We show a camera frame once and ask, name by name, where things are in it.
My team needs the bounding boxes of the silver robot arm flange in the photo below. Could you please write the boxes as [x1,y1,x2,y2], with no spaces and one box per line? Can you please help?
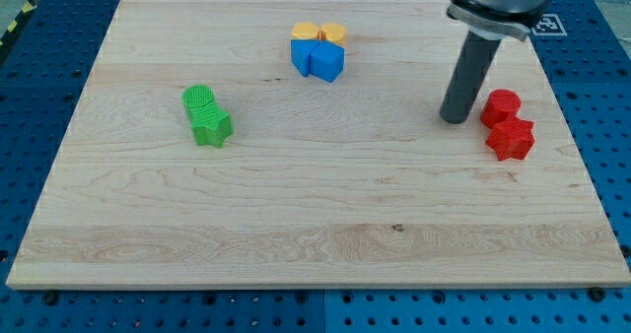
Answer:
[447,0,550,41]

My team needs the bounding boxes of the green star block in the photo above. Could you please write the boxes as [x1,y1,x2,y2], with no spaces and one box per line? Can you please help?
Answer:
[189,101,234,148]

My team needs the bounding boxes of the red star block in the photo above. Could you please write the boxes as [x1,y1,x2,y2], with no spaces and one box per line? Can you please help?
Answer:
[486,117,535,161]

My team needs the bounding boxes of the blue cube block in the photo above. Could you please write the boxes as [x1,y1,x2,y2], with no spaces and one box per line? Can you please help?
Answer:
[310,41,345,83]

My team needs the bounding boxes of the wooden board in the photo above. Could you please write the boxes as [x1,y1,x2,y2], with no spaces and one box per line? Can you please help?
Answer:
[7,0,630,291]

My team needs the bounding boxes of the blue wedge block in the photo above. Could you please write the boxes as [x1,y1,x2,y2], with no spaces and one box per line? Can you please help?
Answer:
[290,39,320,77]

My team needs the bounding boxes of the yellow heart block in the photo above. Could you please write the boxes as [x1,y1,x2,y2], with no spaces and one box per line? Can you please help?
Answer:
[320,23,347,47]

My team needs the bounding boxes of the yellow hexagon block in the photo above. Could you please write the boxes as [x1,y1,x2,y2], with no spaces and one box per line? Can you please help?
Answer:
[291,21,320,40]

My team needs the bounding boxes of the green cylinder block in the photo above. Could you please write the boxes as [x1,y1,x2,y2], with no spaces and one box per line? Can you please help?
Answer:
[181,85,214,123]

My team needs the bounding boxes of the red cylinder block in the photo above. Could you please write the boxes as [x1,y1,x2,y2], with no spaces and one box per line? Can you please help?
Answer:
[480,89,522,129]

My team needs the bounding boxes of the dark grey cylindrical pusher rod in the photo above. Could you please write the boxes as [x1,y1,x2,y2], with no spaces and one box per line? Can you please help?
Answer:
[439,32,500,124]

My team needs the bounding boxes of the white fiducial marker tag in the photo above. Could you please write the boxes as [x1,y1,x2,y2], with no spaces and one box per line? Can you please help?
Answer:
[531,13,567,36]

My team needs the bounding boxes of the yellow black hazard tape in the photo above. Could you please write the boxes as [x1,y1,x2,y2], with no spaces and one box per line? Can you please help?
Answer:
[1,0,37,50]

